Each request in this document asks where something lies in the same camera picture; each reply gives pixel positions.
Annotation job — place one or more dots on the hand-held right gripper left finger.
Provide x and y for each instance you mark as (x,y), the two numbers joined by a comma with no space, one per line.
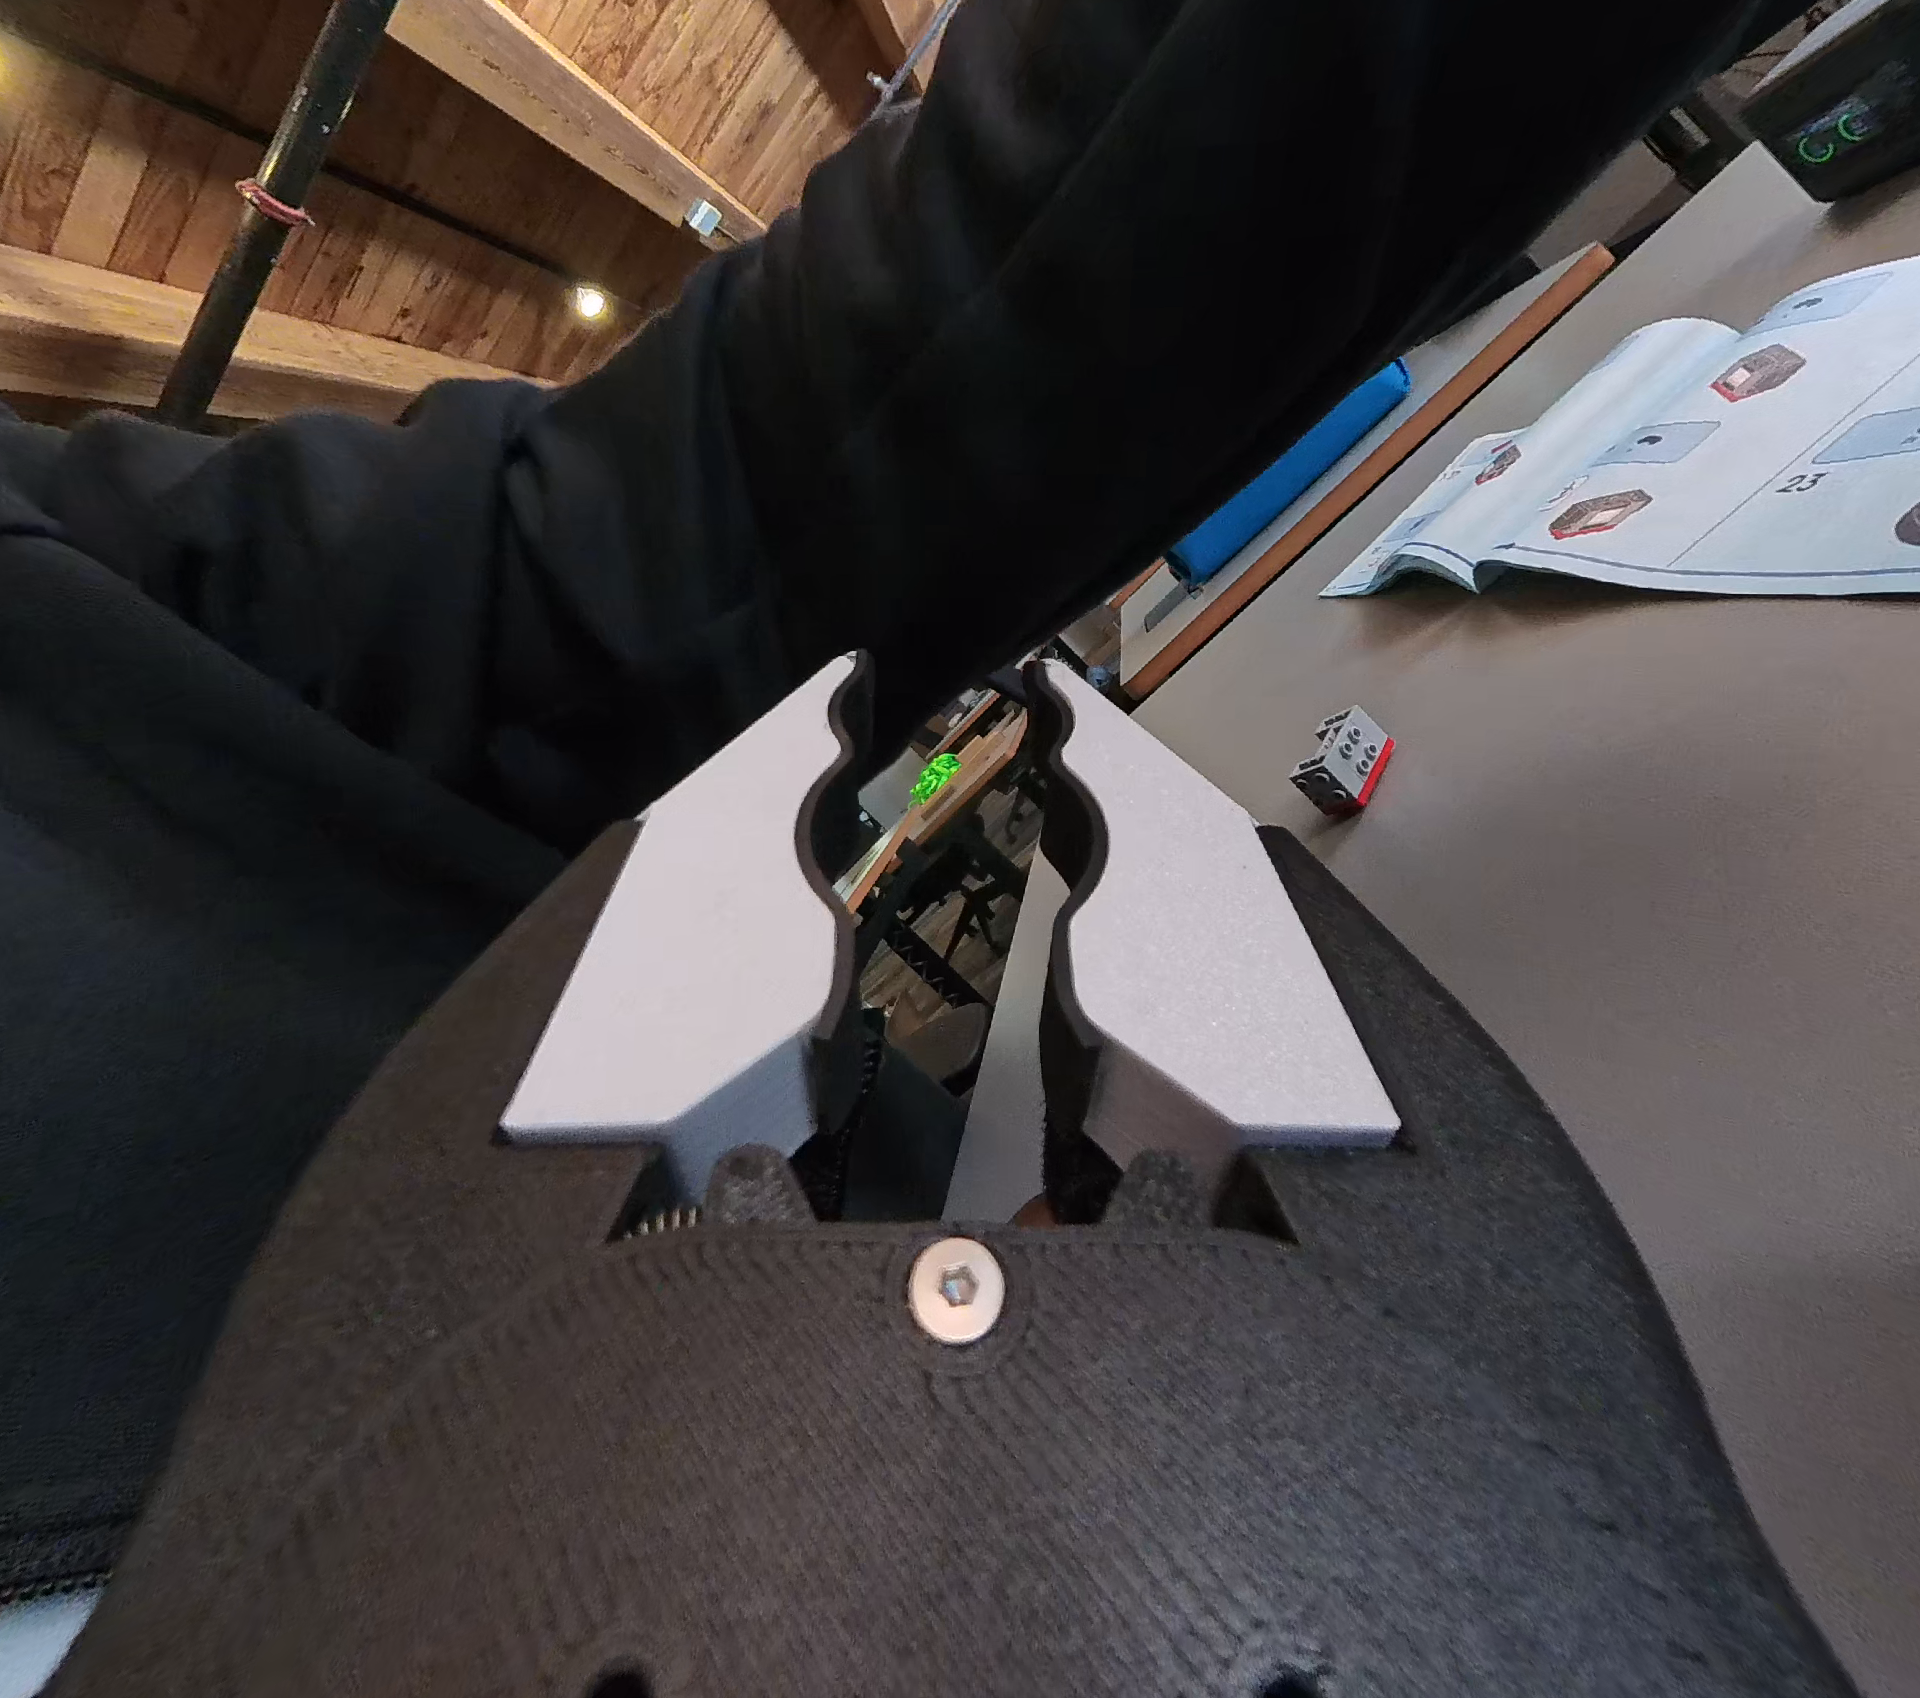
(675,978)

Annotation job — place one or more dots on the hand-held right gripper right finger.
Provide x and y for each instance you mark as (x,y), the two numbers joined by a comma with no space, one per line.
(1231,978)

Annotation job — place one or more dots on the red toy brick plate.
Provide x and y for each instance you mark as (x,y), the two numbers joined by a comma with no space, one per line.
(1376,770)

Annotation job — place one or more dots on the person's left forearm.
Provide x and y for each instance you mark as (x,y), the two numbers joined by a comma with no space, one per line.
(1124,228)

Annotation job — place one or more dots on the grey desk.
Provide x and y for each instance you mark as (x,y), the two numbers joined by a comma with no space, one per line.
(1574,978)

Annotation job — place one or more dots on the long wood edged table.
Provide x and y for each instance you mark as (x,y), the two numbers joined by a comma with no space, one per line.
(983,752)

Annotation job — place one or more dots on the blue felt storage box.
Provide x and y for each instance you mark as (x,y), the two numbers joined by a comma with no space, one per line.
(1291,468)

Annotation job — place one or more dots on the glowing light bulb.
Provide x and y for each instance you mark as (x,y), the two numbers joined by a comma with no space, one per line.
(590,303)

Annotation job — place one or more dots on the open instruction booklet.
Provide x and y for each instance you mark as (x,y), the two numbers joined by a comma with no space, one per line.
(1725,482)

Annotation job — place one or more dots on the black ceiling pipe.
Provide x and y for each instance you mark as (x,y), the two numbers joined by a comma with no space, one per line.
(333,63)

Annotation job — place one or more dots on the dark power station with screen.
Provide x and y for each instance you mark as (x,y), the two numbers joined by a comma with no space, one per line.
(1852,130)

